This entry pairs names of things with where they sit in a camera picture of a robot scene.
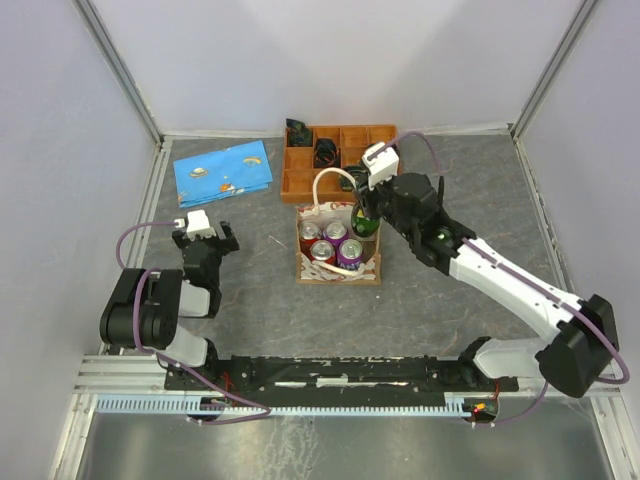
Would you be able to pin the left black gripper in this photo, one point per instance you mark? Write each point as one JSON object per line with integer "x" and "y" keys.
{"x": 226, "y": 245}

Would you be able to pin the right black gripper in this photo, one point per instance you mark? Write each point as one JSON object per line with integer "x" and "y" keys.
{"x": 368, "y": 200}

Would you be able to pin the green glass bottle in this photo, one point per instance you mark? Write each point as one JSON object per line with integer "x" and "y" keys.
{"x": 361, "y": 224}

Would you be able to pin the purple soda can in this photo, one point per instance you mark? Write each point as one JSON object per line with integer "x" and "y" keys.
{"x": 349, "y": 255}
{"x": 335, "y": 233}

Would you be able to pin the purple soda can front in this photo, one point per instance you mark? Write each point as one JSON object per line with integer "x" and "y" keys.
{"x": 349, "y": 255}

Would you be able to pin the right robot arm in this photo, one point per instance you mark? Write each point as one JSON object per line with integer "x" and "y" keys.
{"x": 575, "y": 339}

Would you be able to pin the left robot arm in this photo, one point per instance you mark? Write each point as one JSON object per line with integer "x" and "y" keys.
{"x": 144, "y": 311}

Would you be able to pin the canvas tote bag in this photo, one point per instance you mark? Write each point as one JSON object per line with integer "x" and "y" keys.
{"x": 322, "y": 213}

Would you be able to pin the wooden compartment tray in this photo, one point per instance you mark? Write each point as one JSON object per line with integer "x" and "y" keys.
{"x": 298, "y": 171}

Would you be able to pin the rolled black orange tie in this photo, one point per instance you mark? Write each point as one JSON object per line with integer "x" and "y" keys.
{"x": 326, "y": 154}

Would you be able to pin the red soda can rear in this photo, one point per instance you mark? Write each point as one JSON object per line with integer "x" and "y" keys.
{"x": 309, "y": 232}

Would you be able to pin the red soda can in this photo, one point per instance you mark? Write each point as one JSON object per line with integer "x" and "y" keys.
{"x": 309, "y": 232}
{"x": 322, "y": 251}

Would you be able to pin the red soda can front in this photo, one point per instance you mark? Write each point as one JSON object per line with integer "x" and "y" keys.
{"x": 322, "y": 251}

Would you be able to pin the blue space print cloth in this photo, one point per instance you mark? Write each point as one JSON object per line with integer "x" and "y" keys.
{"x": 221, "y": 174}

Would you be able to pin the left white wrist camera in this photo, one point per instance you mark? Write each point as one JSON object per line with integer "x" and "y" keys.
{"x": 196, "y": 225}

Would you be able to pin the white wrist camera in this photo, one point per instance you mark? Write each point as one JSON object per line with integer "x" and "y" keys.
{"x": 196, "y": 225}
{"x": 381, "y": 162}

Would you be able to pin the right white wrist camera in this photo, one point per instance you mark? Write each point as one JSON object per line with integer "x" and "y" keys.
{"x": 381, "y": 162}

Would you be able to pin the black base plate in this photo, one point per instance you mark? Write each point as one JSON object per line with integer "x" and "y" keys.
{"x": 355, "y": 381}

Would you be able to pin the aluminium frame rail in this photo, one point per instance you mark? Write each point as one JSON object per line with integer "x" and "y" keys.
{"x": 107, "y": 374}

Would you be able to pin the light blue cable duct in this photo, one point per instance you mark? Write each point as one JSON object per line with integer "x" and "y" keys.
{"x": 193, "y": 404}

